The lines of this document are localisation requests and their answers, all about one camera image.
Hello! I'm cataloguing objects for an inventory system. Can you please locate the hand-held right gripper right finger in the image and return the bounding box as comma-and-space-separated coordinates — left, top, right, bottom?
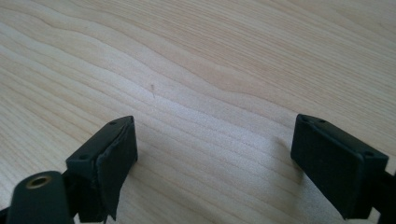
290, 113, 390, 220

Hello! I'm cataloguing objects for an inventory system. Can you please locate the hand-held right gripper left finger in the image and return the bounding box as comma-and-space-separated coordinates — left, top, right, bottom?
65, 115, 139, 224

